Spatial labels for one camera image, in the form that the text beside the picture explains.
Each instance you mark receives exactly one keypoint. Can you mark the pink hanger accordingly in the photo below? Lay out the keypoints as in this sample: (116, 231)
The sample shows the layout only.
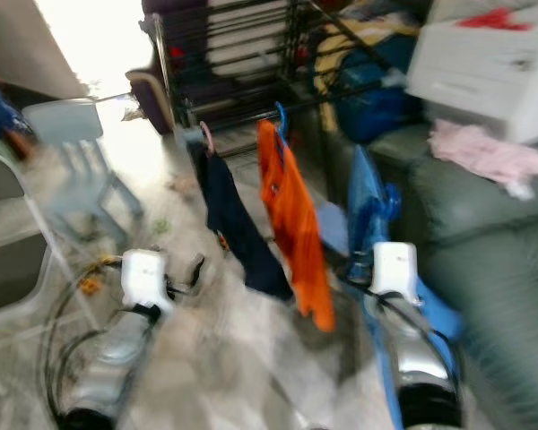
(206, 137)

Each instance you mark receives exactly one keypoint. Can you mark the purple armchair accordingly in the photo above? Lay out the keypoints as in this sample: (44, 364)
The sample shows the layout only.
(148, 103)

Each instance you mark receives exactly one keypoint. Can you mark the pink cloth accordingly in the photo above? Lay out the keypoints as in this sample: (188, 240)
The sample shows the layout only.
(484, 152)

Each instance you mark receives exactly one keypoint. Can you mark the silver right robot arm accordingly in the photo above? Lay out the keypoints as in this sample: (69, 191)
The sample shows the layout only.
(417, 358)

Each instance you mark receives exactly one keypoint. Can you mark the royal blue garment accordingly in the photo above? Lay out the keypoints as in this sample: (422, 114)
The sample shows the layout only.
(0, 107)

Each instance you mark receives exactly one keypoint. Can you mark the light blue shirt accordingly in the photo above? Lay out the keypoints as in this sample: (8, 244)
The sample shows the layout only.
(372, 197)

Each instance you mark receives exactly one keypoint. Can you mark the black metal drying rack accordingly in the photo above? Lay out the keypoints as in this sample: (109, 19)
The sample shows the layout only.
(190, 134)

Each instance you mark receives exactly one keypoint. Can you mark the pale blue fabric item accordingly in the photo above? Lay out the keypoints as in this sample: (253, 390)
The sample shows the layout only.
(332, 228)

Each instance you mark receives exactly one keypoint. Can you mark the small green toy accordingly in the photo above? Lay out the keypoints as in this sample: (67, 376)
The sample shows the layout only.
(160, 225)

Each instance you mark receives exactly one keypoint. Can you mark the beige stuffed toy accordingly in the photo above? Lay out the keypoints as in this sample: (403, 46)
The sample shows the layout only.
(184, 184)

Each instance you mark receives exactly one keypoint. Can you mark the light blue plastic child chair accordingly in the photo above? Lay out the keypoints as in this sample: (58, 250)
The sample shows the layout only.
(63, 121)

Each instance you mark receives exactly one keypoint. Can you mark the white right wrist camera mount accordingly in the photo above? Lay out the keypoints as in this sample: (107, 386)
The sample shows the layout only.
(394, 269)

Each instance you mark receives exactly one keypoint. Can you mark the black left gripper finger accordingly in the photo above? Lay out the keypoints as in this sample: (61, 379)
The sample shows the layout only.
(196, 269)

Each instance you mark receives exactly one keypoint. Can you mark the yellow cloth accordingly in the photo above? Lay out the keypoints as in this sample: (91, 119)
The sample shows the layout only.
(332, 49)

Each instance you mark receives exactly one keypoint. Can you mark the blue bag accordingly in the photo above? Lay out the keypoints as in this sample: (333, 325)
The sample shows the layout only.
(372, 103)

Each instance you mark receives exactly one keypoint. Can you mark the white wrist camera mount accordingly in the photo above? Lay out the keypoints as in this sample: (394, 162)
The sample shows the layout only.
(394, 269)
(145, 279)

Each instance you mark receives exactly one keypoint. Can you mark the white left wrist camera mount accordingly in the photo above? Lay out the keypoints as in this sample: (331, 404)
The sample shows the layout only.
(145, 279)

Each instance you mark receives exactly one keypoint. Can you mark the white plastic drawer box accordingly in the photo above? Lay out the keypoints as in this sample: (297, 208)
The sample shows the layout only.
(484, 72)

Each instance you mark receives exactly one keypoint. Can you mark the green leather sofa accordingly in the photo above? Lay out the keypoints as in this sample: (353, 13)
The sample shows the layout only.
(502, 296)

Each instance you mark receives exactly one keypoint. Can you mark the white cushion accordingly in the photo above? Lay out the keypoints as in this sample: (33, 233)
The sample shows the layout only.
(247, 40)

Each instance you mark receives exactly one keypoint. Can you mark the orange shirt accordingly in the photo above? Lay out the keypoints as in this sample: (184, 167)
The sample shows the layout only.
(296, 224)

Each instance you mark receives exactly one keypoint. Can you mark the navy blue garment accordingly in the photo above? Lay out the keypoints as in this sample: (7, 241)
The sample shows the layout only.
(242, 224)

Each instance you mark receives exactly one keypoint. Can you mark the small orange toy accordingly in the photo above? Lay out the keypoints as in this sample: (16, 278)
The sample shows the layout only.
(94, 279)

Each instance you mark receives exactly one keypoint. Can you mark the white folding chair grey seat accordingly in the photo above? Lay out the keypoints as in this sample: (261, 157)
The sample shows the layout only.
(0, 179)

